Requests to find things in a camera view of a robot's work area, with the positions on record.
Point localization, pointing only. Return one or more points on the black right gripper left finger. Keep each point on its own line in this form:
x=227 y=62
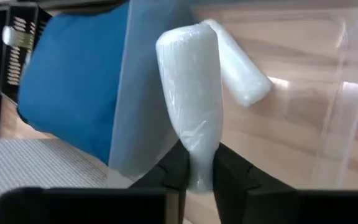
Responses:
x=169 y=172

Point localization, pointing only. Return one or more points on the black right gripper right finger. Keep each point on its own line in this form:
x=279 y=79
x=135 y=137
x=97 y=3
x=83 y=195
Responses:
x=247 y=196

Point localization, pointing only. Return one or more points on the clear plastic bin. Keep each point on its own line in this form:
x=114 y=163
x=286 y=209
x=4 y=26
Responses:
x=340 y=109

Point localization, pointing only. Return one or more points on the white woven plastic basket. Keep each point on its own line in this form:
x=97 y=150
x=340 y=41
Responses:
x=36 y=165

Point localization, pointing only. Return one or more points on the black slotted crate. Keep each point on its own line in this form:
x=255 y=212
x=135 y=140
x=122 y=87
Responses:
x=14 y=53

